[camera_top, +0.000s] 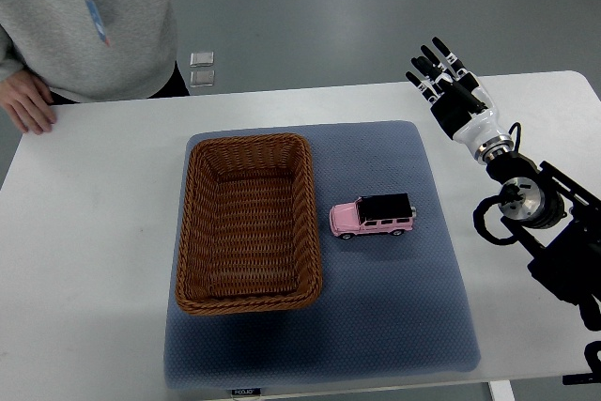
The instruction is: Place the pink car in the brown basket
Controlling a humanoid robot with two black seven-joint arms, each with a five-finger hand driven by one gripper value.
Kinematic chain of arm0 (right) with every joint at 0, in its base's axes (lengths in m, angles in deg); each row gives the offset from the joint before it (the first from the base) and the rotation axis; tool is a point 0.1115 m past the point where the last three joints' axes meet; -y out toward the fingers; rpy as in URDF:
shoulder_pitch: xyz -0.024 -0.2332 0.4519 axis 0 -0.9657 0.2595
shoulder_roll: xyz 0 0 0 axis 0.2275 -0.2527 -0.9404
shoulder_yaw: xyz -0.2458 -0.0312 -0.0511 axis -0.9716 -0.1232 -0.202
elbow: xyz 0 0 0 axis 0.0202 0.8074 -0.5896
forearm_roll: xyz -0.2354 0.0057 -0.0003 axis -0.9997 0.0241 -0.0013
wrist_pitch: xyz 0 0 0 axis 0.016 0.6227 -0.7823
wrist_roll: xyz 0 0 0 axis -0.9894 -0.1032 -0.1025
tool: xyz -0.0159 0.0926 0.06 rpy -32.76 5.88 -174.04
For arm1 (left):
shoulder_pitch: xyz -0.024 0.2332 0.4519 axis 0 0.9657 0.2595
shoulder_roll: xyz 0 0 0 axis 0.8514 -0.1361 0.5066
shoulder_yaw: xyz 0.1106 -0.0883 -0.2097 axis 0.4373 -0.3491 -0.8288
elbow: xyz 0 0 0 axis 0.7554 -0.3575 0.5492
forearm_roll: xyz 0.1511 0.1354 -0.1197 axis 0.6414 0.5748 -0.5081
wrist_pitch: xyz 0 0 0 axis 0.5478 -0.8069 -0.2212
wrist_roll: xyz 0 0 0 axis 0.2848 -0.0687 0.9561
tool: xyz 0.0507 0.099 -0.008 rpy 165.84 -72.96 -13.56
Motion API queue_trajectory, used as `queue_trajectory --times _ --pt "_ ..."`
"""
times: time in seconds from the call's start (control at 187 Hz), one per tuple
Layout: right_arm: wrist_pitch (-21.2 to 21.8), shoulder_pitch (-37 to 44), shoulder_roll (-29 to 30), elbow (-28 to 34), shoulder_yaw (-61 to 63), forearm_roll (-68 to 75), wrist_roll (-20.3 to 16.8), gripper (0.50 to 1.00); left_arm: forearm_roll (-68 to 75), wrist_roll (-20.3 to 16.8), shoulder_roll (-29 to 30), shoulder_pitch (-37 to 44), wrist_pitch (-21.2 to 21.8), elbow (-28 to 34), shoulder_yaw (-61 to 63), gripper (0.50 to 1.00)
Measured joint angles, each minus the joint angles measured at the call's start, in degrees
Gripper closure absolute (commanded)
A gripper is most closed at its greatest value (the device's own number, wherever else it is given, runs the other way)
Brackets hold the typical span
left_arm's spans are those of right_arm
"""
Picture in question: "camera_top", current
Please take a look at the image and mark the lower silver floor plate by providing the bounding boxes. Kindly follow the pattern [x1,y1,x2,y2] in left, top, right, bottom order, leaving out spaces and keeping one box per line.
[190,69,215,87]

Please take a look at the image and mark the upper silver floor plate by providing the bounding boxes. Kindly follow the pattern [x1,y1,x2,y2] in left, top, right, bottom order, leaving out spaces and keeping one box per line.
[190,51,214,68]

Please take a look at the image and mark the brown wicker basket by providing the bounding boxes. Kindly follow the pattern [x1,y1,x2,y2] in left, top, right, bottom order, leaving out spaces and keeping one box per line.
[174,133,323,316]

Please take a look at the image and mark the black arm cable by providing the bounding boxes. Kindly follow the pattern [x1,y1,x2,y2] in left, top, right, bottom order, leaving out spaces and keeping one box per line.
[471,122,525,246]

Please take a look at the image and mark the silver floor plate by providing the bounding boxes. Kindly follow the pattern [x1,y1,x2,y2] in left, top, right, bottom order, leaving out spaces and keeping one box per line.
[190,69,215,87]
[190,51,214,68]

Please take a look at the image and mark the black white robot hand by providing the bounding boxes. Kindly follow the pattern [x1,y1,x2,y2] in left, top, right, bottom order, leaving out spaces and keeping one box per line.
[406,37,512,162]

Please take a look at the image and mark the person's bare hand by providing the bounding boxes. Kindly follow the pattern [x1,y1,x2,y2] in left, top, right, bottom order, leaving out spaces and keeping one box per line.
[1,69,56,135]

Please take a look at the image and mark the pink toy car black roof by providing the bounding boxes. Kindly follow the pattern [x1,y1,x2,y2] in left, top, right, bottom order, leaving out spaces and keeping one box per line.
[329,193,417,239]

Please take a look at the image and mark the person in grey sweatshirt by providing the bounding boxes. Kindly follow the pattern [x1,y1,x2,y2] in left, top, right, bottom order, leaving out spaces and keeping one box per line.
[1,0,177,102]

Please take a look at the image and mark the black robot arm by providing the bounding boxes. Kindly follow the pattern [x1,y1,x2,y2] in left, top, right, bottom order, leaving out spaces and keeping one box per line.
[406,38,600,332]

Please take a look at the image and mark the blue-grey foam mat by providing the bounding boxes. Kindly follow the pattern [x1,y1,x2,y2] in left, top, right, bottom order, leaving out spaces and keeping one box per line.
[164,121,480,393]

